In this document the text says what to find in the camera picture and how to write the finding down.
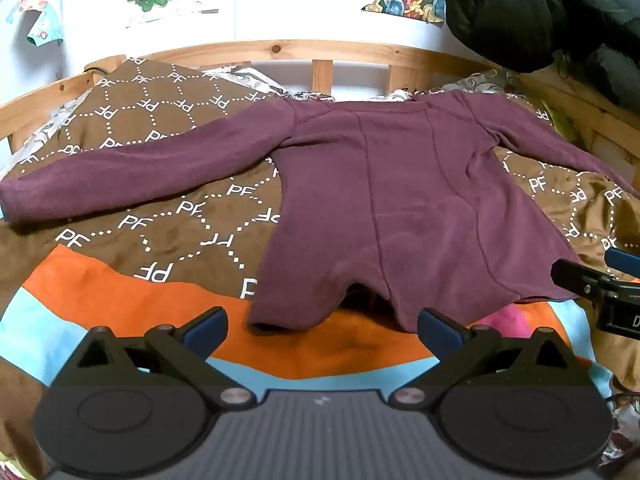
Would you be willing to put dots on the maroon long-sleeve sweater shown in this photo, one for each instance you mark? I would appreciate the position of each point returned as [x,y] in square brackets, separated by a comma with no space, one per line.
[375,185]

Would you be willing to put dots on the wooden bed frame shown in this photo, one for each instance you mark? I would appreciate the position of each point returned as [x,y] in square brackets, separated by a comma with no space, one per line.
[280,50]

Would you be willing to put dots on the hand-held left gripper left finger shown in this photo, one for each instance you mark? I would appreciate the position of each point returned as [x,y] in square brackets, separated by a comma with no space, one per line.
[207,327]

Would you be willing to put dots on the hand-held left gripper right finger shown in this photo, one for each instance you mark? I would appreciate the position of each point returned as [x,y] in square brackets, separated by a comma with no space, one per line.
[440,330]

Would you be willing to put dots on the small white wall box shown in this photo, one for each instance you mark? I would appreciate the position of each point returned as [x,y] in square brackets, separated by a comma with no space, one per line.
[209,9]

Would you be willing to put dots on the torn cartoon wall poster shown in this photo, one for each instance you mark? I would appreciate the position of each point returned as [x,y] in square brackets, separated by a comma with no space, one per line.
[40,0]

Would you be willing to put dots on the black puffer jacket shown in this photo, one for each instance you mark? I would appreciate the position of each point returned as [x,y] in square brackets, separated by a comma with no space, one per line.
[525,10]

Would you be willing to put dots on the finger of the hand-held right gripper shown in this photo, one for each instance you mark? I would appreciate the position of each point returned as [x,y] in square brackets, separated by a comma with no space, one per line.
[625,260]
[580,280]

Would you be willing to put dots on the brown printed blanket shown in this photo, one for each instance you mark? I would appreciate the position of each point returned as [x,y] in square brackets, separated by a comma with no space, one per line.
[150,160]

